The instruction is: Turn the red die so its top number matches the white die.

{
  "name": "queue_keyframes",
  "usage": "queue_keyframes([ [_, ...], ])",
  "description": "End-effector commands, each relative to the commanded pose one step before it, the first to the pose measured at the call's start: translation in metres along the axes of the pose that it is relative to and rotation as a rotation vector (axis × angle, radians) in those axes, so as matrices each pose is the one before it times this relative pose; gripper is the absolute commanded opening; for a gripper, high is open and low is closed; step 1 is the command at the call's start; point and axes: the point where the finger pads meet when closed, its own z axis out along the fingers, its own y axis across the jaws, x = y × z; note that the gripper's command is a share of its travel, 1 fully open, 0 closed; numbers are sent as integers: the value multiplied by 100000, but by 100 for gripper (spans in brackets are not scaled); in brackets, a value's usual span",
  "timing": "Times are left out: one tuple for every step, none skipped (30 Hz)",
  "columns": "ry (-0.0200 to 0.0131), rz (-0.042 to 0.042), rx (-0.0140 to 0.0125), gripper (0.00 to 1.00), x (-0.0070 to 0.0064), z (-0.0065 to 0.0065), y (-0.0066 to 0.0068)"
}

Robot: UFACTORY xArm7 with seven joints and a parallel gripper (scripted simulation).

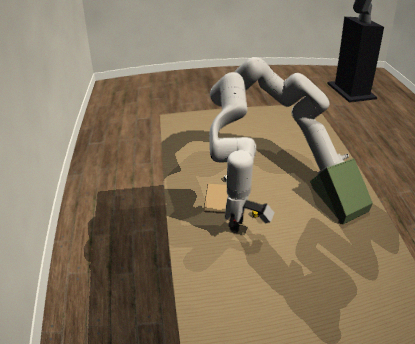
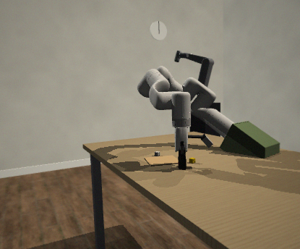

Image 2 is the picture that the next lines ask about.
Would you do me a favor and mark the tan flat mat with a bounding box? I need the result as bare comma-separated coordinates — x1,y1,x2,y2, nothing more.
145,156,178,166

